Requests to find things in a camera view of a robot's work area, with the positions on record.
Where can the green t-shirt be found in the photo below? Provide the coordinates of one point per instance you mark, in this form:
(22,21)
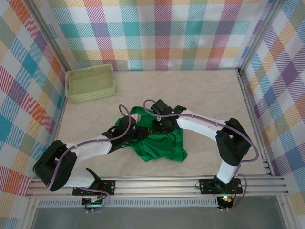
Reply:
(164,148)

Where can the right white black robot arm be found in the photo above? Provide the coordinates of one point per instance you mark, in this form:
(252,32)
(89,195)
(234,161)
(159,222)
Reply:
(200,126)

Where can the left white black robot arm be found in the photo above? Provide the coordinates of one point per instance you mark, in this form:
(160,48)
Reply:
(90,150)

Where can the light green plastic basket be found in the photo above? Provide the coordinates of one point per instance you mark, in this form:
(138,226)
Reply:
(90,83)

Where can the left controller board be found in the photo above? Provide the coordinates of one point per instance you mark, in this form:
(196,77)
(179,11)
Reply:
(93,204)

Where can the controller board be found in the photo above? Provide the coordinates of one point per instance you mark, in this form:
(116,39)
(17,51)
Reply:
(93,204)
(226,201)

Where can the right controller board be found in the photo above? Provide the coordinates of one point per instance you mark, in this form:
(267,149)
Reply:
(226,201)

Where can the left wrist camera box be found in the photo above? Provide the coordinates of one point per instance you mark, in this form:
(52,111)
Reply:
(136,118)

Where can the aluminium mounting rail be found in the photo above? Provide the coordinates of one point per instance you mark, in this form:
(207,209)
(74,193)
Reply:
(155,184)

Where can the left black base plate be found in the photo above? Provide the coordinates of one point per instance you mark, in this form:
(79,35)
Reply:
(110,187)

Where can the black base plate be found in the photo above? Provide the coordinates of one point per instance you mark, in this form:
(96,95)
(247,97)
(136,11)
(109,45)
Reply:
(110,187)
(207,187)

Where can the left aluminium side rail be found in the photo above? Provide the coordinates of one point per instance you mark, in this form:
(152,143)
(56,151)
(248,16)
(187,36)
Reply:
(57,124)

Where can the aluminium side rail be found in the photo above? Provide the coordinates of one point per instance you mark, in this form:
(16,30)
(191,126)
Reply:
(57,124)
(250,114)

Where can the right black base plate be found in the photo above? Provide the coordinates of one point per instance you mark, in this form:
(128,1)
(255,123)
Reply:
(207,187)

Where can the right aluminium side rail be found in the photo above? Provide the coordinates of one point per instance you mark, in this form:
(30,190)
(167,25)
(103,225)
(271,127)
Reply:
(250,114)

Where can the right aluminium frame post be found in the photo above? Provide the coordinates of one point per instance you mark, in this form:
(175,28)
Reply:
(259,35)

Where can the aluminium frame post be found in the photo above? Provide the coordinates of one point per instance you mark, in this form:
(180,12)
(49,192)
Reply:
(259,35)
(47,35)

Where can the left aluminium frame post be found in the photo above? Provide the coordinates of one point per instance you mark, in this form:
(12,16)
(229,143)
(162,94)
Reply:
(47,35)

